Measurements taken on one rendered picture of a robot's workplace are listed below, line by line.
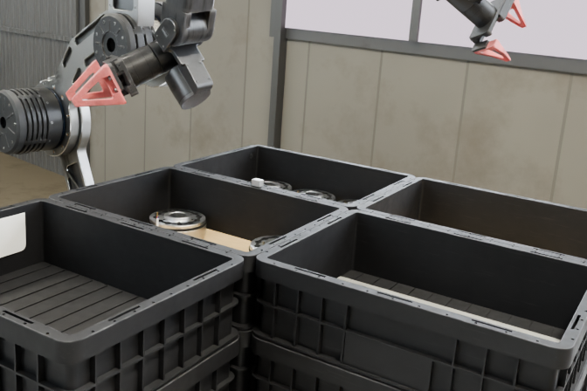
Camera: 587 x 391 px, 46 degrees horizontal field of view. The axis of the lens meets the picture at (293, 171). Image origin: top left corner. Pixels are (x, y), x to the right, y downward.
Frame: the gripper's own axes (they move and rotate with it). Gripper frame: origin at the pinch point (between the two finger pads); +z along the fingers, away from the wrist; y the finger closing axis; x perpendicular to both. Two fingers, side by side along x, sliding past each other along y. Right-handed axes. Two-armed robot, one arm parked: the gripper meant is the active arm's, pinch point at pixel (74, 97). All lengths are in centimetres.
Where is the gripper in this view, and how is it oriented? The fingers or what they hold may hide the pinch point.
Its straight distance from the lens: 120.1
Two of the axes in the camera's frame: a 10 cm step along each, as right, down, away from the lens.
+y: -3.9, -2.0, 9.0
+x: -3.7, -8.6, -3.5
